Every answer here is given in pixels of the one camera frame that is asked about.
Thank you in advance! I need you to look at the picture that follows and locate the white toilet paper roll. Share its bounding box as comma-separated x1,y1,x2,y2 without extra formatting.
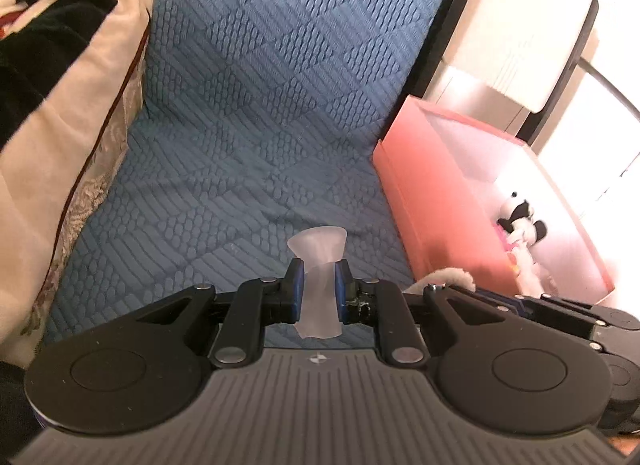
515,244,547,297

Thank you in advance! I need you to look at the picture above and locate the blue textured mat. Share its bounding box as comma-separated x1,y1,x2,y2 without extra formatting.
42,0,477,352

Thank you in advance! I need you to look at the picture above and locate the pink cardboard box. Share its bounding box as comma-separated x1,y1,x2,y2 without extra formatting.
372,95,619,307

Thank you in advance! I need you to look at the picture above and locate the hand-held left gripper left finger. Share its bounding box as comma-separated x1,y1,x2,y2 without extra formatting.
132,259,306,370

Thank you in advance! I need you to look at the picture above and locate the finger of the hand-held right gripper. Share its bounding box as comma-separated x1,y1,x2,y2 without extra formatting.
517,294,640,332
405,287,603,341

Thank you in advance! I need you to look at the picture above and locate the curved black metal tube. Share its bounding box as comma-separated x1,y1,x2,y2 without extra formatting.
580,58,640,122

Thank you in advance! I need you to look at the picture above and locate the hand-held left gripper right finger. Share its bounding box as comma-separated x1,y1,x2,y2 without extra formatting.
336,259,507,370

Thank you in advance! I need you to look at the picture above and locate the red black white striped blanket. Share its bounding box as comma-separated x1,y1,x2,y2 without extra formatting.
0,0,152,367

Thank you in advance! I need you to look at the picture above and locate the panda plush toy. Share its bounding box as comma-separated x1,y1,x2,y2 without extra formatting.
496,191,549,247

